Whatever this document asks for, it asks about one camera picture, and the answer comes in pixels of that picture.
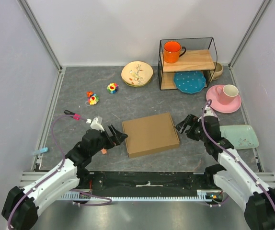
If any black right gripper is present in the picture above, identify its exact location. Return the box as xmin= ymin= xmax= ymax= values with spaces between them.
xmin=173 ymin=113 xmax=208 ymax=142

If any pink saucer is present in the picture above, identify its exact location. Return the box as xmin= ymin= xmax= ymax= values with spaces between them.
xmin=206 ymin=85 xmax=241 ymax=114

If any beige ceramic cup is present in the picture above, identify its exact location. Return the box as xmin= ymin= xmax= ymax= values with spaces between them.
xmin=210 ymin=63 xmax=223 ymax=81

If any light blue highlighter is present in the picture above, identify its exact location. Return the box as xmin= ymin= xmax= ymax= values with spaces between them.
xmin=32 ymin=147 xmax=48 ymax=156

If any orange mug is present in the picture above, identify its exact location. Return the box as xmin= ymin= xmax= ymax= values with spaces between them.
xmin=163 ymin=41 xmax=186 ymax=64

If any cream bird plate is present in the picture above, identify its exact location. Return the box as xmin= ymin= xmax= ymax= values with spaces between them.
xmin=121 ymin=61 xmax=154 ymax=88

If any pink cup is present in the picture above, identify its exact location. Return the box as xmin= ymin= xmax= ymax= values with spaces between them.
xmin=215 ymin=84 xmax=239 ymax=105

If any small orange toy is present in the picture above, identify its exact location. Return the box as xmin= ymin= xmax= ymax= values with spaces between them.
xmin=86 ymin=91 xmax=94 ymax=98

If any blue dotted plate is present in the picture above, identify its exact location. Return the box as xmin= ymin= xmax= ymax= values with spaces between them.
xmin=173 ymin=71 xmax=206 ymax=94

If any grey cable duct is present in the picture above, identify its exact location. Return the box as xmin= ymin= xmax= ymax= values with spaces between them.
xmin=58 ymin=190 xmax=227 ymax=202

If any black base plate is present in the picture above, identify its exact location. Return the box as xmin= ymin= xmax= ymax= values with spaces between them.
xmin=74 ymin=171 xmax=221 ymax=194

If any black wire wooden shelf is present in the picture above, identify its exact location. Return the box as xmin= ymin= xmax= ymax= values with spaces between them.
xmin=157 ymin=37 xmax=218 ymax=90

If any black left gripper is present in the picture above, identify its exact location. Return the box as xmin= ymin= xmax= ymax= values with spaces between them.
xmin=90 ymin=124 xmax=127 ymax=156

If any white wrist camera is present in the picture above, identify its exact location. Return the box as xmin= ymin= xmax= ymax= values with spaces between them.
xmin=86 ymin=116 xmax=104 ymax=132
xmin=203 ymin=106 xmax=218 ymax=118

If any yellow flower keychain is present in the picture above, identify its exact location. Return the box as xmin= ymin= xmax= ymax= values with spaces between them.
xmin=85 ymin=94 xmax=99 ymax=106

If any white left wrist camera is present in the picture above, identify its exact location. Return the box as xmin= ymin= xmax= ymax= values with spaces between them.
xmin=86 ymin=116 xmax=104 ymax=132

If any brown cardboard box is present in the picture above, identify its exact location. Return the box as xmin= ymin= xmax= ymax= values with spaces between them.
xmin=122 ymin=113 xmax=180 ymax=158

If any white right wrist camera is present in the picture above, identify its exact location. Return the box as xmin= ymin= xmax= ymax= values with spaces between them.
xmin=203 ymin=106 xmax=218 ymax=118

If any rainbow flower plush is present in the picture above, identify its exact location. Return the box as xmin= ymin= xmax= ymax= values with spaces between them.
xmin=106 ymin=83 xmax=119 ymax=94

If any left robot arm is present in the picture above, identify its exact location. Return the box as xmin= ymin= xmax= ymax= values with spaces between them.
xmin=1 ymin=125 xmax=128 ymax=230

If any mint green square plate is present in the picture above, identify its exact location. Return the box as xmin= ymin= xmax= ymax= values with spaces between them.
xmin=220 ymin=125 xmax=259 ymax=150

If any pink black highlighter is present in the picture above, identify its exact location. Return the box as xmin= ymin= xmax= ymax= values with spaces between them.
xmin=64 ymin=110 xmax=80 ymax=120

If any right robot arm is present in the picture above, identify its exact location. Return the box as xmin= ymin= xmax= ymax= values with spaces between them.
xmin=175 ymin=114 xmax=275 ymax=230

